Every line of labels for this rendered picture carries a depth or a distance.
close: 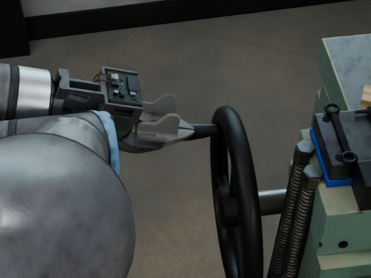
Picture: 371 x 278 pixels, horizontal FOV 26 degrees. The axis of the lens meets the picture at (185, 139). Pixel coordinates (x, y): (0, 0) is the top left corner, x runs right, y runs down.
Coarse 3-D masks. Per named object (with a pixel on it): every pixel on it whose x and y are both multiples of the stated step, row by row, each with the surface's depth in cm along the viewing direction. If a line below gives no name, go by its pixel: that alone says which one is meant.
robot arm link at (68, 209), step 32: (32, 128) 93; (64, 128) 74; (96, 128) 91; (0, 160) 39; (32, 160) 40; (64, 160) 41; (96, 160) 44; (0, 192) 37; (32, 192) 38; (64, 192) 39; (96, 192) 41; (0, 224) 36; (32, 224) 37; (64, 224) 38; (96, 224) 40; (128, 224) 44; (0, 256) 36; (32, 256) 37; (64, 256) 38; (96, 256) 40; (128, 256) 44
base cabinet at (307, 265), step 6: (306, 246) 149; (306, 252) 149; (306, 258) 150; (306, 264) 150; (312, 264) 145; (300, 270) 156; (306, 270) 151; (312, 270) 146; (300, 276) 157; (306, 276) 151; (312, 276) 146
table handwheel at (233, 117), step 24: (216, 120) 115; (240, 120) 108; (216, 144) 122; (240, 144) 103; (216, 168) 125; (240, 168) 102; (216, 192) 114; (240, 192) 101; (264, 192) 114; (216, 216) 116; (240, 216) 101; (240, 240) 113; (240, 264) 112
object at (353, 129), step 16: (352, 112) 101; (320, 128) 99; (352, 128) 99; (368, 128) 99; (320, 144) 99; (336, 144) 97; (352, 144) 97; (368, 144) 97; (320, 160) 100; (336, 160) 96; (352, 160) 96; (368, 160) 96; (336, 176) 97; (352, 176) 97; (368, 176) 93; (368, 192) 93; (368, 208) 96
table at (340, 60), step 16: (320, 48) 126; (336, 48) 123; (352, 48) 123; (368, 48) 123; (320, 64) 127; (336, 64) 121; (352, 64) 121; (368, 64) 121; (336, 80) 119; (352, 80) 119; (368, 80) 119; (336, 96) 120; (352, 96) 116; (320, 256) 102; (336, 256) 102; (352, 256) 102; (368, 256) 102; (320, 272) 102; (336, 272) 102; (352, 272) 103; (368, 272) 103
